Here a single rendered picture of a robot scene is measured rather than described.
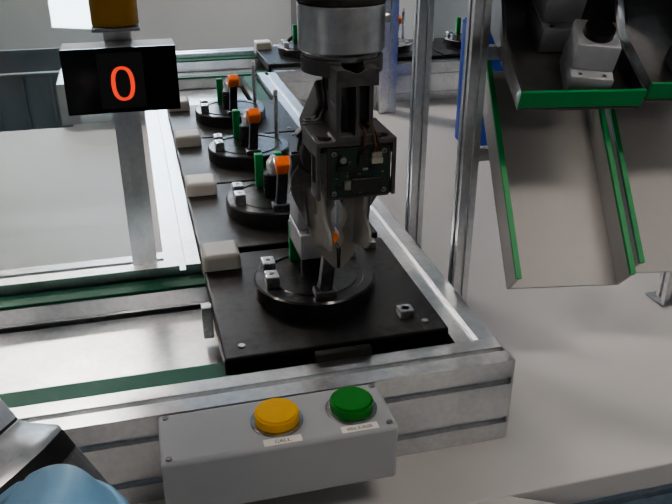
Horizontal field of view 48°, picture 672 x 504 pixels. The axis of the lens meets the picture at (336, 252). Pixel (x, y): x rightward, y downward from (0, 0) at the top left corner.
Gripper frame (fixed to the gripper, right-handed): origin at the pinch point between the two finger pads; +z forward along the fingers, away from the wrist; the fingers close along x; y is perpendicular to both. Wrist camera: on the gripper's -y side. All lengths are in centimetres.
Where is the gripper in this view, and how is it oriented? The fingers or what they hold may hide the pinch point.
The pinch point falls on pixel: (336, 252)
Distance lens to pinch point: 76.3
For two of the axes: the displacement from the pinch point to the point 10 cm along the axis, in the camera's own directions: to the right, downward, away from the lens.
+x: 9.7, -1.1, 2.3
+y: 2.5, 4.2, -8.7
